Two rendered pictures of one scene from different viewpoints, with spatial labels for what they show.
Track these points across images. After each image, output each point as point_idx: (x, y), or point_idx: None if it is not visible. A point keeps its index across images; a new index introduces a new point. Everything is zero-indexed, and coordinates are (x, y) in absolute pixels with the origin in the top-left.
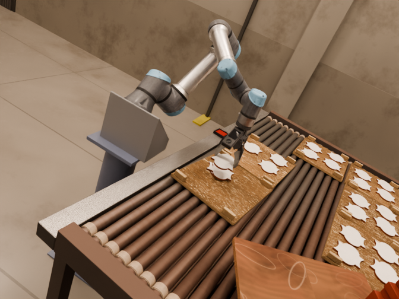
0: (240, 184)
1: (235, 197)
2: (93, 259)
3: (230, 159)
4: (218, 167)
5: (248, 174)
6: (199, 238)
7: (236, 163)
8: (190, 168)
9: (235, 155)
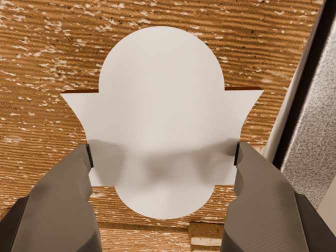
0: (76, 141)
1: (17, 26)
2: None
3: (146, 192)
4: (153, 26)
5: (96, 213)
6: None
7: (63, 159)
8: (291, 27)
9: (73, 208)
